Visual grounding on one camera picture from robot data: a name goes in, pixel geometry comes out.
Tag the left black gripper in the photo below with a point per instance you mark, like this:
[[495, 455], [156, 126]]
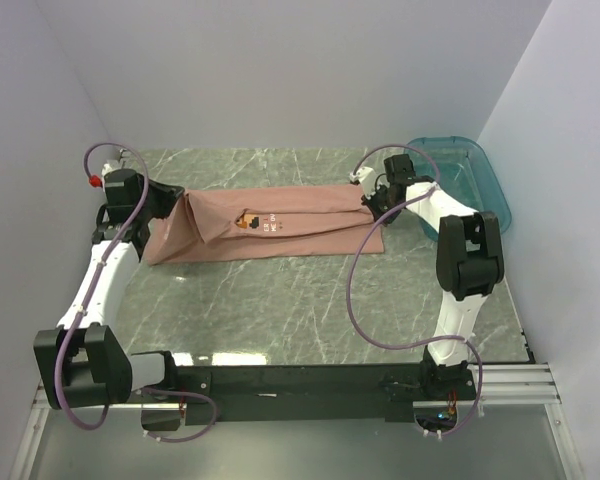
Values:
[[169, 195]]

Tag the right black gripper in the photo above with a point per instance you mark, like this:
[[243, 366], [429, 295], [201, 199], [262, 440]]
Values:
[[372, 202]]

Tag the pink printed t shirt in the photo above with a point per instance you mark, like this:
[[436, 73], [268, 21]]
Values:
[[242, 224]]

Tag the teal plastic basin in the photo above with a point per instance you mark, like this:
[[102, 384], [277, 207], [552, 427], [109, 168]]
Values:
[[466, 174]]

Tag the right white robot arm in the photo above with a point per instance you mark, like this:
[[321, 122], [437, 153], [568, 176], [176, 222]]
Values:
[[469, 261]]

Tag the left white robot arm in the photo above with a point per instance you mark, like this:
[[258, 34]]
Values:
[[80, 361]]

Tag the black base beam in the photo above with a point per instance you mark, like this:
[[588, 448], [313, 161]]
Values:
[[316, 392]]

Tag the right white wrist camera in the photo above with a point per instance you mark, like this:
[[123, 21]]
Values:
[[365, 177]]

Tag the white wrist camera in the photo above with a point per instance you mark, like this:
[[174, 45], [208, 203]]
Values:
[[365, 177], [119, 162]]

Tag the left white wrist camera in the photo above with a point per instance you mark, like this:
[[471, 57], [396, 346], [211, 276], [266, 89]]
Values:
[[119, 162]]

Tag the aluminium frame rail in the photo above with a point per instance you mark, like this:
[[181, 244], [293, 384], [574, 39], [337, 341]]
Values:
[[502, 385]]

